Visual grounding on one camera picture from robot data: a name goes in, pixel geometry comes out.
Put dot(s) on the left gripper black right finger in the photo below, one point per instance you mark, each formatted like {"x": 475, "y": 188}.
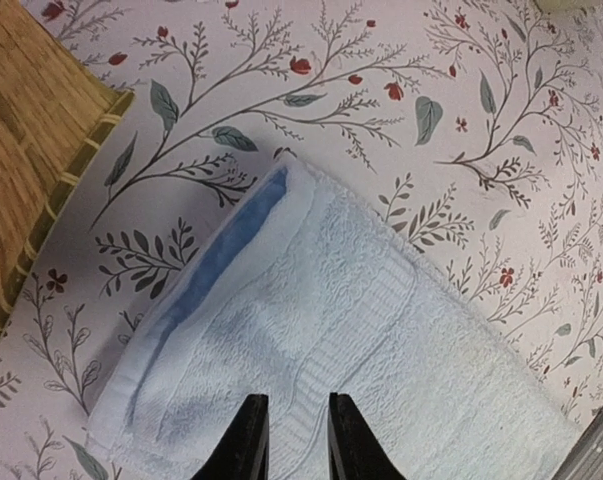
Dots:
{"x": 354, "y": 451}

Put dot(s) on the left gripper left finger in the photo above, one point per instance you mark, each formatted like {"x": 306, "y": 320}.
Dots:
{"x": 243, "y": 451}

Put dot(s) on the light blue towel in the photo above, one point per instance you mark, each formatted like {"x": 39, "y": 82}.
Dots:
{"x": 304, "y": 292}

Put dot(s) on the floral tablecloth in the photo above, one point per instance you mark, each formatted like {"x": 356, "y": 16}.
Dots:
{"x": 475, "y": 128}

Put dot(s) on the woven bamboo tray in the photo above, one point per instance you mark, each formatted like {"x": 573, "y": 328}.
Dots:
{"x": 54, "y": 118}

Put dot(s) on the front aluminium rail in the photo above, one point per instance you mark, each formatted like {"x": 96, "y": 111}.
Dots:
{"x": 585, "y": 460}

